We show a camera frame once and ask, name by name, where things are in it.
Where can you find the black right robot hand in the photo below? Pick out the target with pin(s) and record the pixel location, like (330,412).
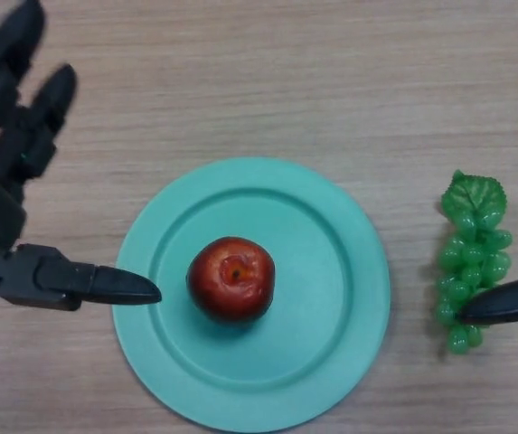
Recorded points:
(507,303)

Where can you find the red apple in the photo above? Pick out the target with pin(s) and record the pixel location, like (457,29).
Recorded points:
(231,280)

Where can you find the green round plate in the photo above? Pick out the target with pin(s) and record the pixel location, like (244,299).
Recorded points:
(308,316)

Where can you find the green plastic grape bunch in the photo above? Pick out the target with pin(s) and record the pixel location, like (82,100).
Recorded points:
(471,253)

